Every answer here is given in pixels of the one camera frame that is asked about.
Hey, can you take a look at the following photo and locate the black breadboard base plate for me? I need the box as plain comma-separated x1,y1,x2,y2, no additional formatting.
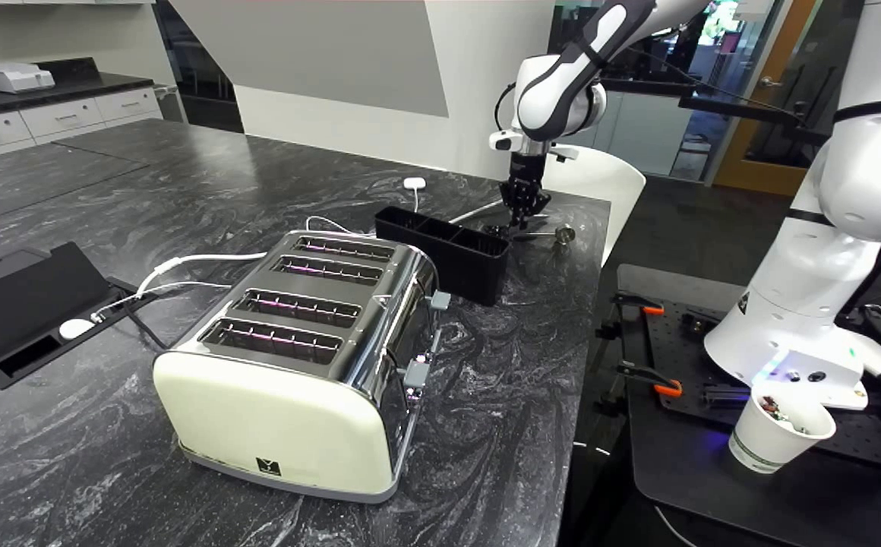
608,262,881,547

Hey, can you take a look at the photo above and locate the white desktop device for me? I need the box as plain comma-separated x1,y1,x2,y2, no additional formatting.
0,58,56,97

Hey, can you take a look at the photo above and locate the wooden framed door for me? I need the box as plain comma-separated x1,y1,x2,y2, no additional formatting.
712,0,819,197

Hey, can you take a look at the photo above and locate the black pop-up power box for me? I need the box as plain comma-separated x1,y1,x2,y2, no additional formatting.
0,236,143,392

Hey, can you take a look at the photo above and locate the black metal spoon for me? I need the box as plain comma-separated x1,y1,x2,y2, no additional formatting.
524,222,577,250

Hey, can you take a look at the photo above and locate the orange handled clamp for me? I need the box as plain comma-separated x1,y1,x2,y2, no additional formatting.
602,298,671,344
615,358,689,405

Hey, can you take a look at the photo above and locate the white paper cup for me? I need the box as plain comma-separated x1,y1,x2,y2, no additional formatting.
727,387,839,481

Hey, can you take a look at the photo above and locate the white cabinet counter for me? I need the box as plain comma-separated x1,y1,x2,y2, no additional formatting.
0,58,166,166

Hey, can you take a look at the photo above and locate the white power plug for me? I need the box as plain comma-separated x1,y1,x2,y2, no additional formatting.
55,315,99,344

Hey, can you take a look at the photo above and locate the black utensil holder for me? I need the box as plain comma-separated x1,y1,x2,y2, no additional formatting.
371,205,513,310

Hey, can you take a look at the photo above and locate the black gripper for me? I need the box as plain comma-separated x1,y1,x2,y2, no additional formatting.
499,141,555,234

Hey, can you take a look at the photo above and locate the cream chrome toaster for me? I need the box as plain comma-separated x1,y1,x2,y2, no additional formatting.
149,224,445,509

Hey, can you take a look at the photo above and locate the white chair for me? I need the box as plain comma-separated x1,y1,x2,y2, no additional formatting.
543,144,653,267

